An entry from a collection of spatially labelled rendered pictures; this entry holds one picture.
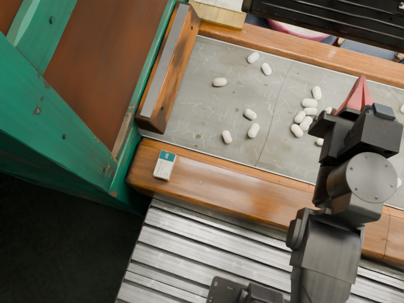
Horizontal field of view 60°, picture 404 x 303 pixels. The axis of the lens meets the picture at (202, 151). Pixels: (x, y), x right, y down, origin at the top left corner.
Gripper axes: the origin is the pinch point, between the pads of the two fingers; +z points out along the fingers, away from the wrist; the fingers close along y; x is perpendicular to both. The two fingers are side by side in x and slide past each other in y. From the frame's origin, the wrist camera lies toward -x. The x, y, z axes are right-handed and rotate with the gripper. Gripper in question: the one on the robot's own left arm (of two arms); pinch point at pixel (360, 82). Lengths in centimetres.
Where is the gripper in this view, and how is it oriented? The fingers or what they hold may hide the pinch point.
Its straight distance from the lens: 58.4
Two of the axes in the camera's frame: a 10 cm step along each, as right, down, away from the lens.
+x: -0.2, 2.8, 9.6
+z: 3.1, -9.1, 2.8
